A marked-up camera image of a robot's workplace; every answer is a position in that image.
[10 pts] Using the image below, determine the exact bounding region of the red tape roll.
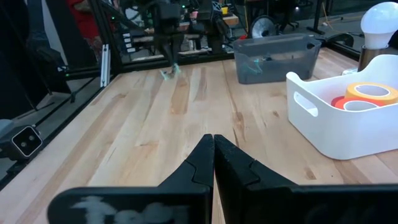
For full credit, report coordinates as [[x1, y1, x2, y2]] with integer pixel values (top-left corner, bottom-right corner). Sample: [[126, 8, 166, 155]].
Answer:
[[330, 95, 386, 112]]

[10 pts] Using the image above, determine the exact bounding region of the silver round reflector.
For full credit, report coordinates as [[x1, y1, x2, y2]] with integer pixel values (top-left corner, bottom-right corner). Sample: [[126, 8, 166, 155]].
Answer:
[[249, 14, 278, 39]]

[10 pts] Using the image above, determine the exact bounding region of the person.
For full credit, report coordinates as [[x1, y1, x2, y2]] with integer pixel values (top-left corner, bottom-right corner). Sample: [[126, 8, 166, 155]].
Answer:
[[66, 0, 105, 55]]

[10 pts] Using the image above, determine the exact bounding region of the silver aluminium extrusion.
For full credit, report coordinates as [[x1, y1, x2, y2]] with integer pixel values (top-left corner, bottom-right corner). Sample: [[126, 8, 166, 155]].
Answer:
[[99, 44, 111, 88]]

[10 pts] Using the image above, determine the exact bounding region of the yellow tape roll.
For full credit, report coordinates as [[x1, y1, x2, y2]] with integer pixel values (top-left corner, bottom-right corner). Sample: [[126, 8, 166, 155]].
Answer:
[[345, 82, 398, 106]]

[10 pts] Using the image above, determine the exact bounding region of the gray table-level camera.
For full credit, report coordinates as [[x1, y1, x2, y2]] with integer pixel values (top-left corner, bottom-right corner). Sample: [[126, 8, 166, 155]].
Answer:
[[0, 119, 44, 161]]

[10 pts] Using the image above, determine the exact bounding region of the white light bulb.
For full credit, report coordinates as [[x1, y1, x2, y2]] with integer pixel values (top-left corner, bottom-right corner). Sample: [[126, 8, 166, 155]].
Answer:
[[360, 1, 398, 50]]

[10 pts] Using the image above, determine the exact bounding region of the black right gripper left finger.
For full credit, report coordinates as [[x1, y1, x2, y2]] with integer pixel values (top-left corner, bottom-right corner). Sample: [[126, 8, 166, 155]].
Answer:
[[46, 133, 215, 224]]

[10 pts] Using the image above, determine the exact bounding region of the gray translucent plastic bin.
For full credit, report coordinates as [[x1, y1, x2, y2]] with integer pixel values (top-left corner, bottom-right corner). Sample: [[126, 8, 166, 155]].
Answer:
[[233, 32, 322, 85]]

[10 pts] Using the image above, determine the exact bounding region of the black station frame post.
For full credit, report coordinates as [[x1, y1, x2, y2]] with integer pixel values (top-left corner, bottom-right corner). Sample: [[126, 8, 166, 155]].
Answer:
[[88, 0, 123, 77]]

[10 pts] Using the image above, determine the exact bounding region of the white plastic bin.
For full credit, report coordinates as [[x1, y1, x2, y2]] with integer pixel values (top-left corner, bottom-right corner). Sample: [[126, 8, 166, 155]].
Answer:
[[285, 54, 398, 161]]

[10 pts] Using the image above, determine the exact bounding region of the black table frame rail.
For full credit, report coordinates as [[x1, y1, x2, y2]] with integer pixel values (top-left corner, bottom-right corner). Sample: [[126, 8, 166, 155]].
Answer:
[[119, 52, 236, 73], [0, 74, 108, 190]]

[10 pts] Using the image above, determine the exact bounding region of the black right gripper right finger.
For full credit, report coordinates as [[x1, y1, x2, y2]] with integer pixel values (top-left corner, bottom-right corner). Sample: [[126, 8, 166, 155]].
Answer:
[[214, 134, 398, 224]]

